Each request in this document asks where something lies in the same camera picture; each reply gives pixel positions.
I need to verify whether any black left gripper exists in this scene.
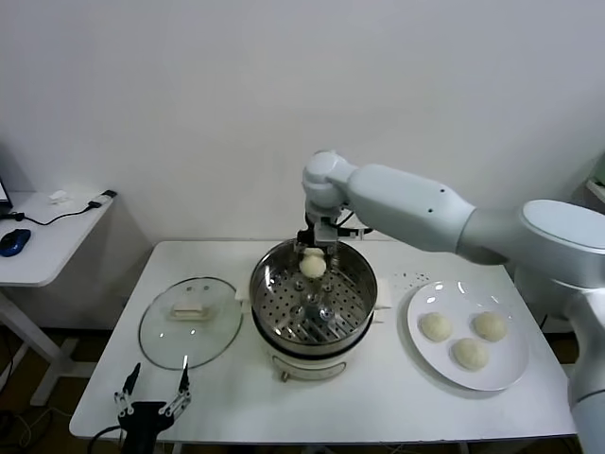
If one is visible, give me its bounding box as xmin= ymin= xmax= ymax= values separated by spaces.
xmin=114 ymin=358 xmax=192 ymax=454

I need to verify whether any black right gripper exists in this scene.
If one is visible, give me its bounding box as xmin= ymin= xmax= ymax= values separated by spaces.
xmin=294 ymin=212 xmax=342 ymax=269

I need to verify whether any white steamed baozi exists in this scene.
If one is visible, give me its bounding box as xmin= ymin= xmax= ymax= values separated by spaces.
xmin=419 ymin=311 xmax=453 ymax=342
xmin=471 ymin=310 xmax=510 ymax=342
xmin=299 ymin=249 xmax=328 ymax=279
xmin=451 ymin=337 xmax=490 ymax=372

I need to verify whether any round glass pot lid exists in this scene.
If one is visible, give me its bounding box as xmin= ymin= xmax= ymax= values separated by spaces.
xmin=138 ymin=277 xmax=245 ymax=371

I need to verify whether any perforated steel steamer basket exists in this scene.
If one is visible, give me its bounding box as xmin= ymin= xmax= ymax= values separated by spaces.
xmin=249 ymin=238 xmax=379 ymax=354

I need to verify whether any white electric steamer pot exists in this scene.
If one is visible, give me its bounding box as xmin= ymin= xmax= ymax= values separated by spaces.
xmin=234 ymin=271 xmax=393 ymax=383

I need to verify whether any large white plate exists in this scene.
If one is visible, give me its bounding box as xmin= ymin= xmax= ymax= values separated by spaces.
xmin=406 ymin=281 xmax=529 ymax=392

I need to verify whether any white side desk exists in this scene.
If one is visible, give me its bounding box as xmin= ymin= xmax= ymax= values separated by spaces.
xmin=0 ymin=190 xmax=120 ymax=408

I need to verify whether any blue computer mouse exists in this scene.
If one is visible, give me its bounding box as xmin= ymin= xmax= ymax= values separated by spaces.
xmin=0 ymin=229 xmax=32 ymax=259

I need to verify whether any dark laptop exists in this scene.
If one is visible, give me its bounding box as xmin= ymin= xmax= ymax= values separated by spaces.
xmin=0 ymin=140 xmax=15 ymax=220

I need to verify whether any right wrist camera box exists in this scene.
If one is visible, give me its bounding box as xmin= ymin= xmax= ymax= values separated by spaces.
xmin=315 ymin=216 xmax=374 ymax=243

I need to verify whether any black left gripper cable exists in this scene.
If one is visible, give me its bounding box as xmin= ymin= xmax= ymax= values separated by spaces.
xmin=88 ymin=424 xmax=126 ymax=454

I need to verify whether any black cable with adapter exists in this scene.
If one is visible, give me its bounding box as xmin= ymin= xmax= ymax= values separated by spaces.
xmin=0 ymin=190 xmax=118 ymax=227

